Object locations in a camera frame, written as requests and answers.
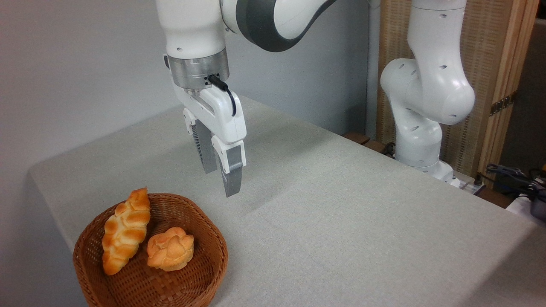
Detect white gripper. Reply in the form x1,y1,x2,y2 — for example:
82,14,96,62
172,83,247,198

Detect round knotted bread roll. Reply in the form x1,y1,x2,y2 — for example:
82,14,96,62
147,227,195,272

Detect long braided bread loaf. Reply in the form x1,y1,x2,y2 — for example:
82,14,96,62
102,188,151,276

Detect brown woven wicker basket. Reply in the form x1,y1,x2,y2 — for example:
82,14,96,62
73,193,229,307

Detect grey tablecloth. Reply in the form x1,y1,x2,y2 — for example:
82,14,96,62
28,95,546,307

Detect dark brown wooden block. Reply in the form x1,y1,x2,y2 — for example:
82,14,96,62
363,140,388,154
343,132,371,145

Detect white power strip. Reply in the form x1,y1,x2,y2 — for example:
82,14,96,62
451,176,487,195

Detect wooden folding screen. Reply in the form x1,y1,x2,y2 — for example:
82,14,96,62
377,0,540,188

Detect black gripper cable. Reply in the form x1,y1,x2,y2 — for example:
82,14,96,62
208,74,237,117

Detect black cable bundle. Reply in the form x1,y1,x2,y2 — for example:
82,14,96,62
478,164,546,203

